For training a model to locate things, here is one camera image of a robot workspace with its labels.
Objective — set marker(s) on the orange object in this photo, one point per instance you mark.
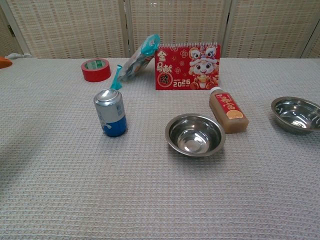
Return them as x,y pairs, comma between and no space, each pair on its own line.
5,62

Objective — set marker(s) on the grey waffle tablecloth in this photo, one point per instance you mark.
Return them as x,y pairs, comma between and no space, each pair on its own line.
150,195

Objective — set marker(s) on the wide metal bowl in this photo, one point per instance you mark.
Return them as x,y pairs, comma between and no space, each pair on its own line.
296,115

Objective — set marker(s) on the red tape roll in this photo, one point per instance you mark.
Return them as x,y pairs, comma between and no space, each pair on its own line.
98,73

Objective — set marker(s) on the clear teal snack packet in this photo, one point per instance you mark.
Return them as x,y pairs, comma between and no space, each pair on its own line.
138,62

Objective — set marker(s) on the teal plastic stick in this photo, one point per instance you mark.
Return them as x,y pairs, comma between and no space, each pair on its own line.
115,80

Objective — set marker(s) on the small metal bowl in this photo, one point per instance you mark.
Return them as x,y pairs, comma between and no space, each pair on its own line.
192,140

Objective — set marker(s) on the brown juice bottle red label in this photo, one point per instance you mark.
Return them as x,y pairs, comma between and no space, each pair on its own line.
230,112

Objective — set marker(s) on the woven folding screen panel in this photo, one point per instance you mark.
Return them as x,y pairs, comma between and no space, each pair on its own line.
314,47
177,22
70,27
270,27
5,37

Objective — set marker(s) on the blue and silver drink can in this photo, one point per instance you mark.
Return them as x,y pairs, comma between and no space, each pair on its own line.
111,112

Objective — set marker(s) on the red 2026 desk calendar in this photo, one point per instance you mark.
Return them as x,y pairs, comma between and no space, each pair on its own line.
180,67

